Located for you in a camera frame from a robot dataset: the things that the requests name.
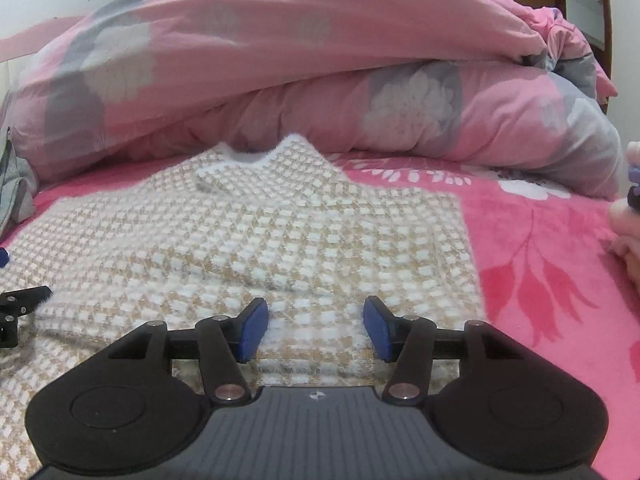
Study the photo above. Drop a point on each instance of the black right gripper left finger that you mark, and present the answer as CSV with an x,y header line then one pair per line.
x,y
145,397

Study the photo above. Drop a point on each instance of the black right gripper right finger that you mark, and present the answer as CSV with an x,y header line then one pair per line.
x,y
488,396

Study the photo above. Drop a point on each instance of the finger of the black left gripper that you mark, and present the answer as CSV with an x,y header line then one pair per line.
x,y
13,305
4,257

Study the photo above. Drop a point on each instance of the beige white houndstooth knit cardigan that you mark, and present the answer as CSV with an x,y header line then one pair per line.
x,y
212,233

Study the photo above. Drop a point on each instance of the folded white purple clothes stack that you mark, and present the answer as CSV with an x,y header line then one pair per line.
x,y
625,218

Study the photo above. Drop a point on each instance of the grey crumpled garment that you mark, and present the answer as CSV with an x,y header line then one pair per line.
x,y
19,185

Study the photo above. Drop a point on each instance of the pink floral bed sheet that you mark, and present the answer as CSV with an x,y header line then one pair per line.
x,y
547,280

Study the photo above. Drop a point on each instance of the pink white bed headboard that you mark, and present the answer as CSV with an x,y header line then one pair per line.
x,y
32,39

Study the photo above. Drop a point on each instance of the pink floral quilt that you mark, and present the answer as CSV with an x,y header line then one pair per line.
x,y
487,81

